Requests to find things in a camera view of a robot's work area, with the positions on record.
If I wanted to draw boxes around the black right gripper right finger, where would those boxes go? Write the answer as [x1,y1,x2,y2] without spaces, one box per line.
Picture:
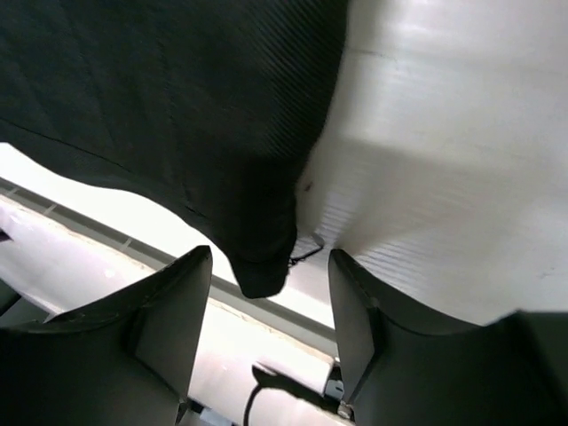
[328,249,567,425]

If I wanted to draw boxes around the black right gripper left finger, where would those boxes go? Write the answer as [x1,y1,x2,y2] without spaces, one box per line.
[1,246,212,425]

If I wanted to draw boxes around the black skirt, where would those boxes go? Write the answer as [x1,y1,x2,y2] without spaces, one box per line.
[1,1,349,299]

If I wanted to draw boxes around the aluminium table edge rail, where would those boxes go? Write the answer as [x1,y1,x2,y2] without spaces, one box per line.
[1,178,336,355]

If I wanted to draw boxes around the black cable near base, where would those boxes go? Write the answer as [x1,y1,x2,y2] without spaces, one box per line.
[241,362,338,426]

